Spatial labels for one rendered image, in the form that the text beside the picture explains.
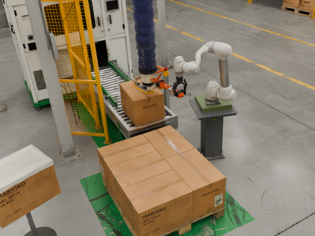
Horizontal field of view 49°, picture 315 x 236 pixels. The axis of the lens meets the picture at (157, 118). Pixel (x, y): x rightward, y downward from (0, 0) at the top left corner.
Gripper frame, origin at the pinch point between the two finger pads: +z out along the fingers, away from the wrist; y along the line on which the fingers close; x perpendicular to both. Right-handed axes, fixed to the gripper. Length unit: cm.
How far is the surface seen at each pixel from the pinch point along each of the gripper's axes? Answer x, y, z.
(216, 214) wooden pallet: 74, 12, 116
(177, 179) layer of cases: 47, 43, 68
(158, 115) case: -55, -7, 57
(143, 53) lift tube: -53, 10, -34
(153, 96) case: -56, -2, 27
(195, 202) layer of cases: 71, 39, 85
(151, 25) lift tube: -48, 0, -64
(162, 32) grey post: -307, -196, 44
